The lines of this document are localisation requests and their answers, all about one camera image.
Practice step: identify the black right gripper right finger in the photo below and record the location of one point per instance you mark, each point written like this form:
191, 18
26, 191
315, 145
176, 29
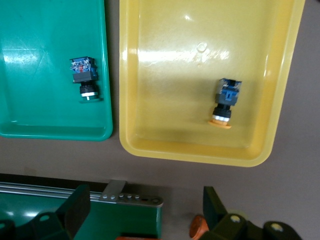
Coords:
215, 215

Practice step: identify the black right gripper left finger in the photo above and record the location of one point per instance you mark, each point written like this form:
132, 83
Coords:
75, 212

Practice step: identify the yellow push button switch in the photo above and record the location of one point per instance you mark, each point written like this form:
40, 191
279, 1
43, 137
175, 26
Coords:
227, 97

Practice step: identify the green push button switch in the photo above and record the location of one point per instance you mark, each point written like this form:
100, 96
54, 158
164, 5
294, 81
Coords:
83, 75

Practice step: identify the green belt conveyor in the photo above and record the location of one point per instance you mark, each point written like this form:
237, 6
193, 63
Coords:
112, 220

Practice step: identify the green plastic tray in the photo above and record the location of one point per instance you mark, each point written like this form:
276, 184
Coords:
37, 87

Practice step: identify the yellow plastic tray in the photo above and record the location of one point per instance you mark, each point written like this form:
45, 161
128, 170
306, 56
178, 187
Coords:
175, 87

